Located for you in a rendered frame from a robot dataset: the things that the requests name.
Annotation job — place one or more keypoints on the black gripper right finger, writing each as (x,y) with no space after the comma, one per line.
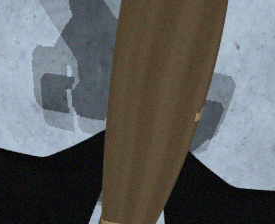
(201,197)

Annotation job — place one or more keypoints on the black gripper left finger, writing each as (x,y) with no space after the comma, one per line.
(67,184)

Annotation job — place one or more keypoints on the brown wooden rail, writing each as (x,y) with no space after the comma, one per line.
(162,65)

